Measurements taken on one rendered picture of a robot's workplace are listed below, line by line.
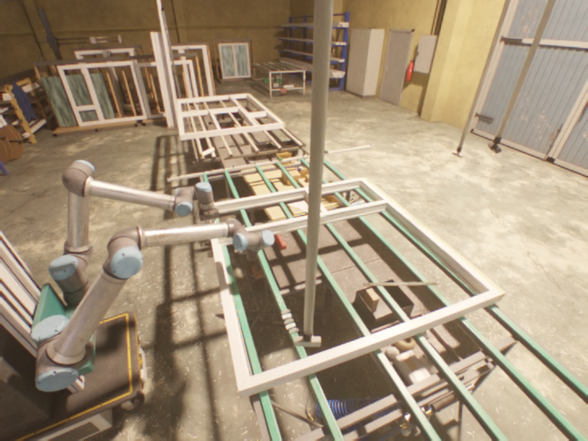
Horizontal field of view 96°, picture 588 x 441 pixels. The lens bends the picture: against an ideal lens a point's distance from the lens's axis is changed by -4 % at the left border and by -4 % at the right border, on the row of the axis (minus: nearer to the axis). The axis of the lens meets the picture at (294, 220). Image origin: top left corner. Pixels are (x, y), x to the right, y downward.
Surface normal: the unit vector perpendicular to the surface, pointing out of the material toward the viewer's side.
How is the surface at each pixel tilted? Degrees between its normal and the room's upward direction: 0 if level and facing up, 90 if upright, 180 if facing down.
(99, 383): 0
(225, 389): 0
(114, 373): 0
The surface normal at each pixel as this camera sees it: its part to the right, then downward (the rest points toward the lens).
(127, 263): 0.65, 0.36
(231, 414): 0.00, -0.82
